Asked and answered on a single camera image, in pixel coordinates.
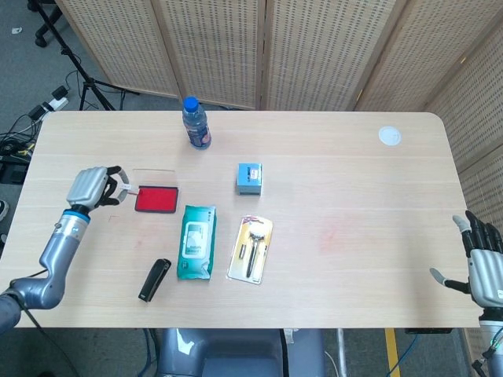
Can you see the white power strip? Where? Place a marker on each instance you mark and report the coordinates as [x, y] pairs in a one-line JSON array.
[[55, 104]]

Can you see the yellow razor blister pack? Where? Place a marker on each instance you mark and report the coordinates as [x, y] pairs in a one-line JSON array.
[[251, 251]]

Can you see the black chair caster base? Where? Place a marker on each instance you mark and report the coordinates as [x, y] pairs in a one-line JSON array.
[[42, 35]]

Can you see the red ink pad clear lid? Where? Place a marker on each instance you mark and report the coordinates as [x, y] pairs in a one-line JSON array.
[[156, 199]]

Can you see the black stapler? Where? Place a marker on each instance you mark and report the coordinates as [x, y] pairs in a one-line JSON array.
[[154, 280]]

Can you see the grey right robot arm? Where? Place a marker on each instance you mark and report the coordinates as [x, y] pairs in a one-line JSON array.
[[492, 337]]

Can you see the wicker folding screen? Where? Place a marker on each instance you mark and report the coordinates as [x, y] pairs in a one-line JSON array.
[[314, 51]]

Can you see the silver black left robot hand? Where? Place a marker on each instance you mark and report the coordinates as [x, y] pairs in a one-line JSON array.
[[87, 186]]

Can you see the water bottle with blue cap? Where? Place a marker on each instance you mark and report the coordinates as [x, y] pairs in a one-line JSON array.
[[196, 125]]

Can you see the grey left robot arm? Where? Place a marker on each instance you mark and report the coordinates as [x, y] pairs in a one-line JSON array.
[[59, 251]]

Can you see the grey robot torso base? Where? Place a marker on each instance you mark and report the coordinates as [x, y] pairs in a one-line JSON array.
[[239, 353]]

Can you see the black tripod stand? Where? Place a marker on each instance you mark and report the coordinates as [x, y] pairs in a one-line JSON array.
[[87, 80]]

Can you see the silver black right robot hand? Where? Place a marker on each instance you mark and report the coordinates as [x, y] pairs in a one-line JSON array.
[[485, 271]]

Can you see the green wet wipes pack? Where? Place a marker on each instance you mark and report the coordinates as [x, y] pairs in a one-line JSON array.
[[195, 243]]

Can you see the small blue cardboard box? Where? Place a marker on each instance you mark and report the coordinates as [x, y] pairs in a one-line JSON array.
[[249, 178]]

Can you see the white round table grommet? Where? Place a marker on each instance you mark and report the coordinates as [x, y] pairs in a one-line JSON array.
[[390, 136]]

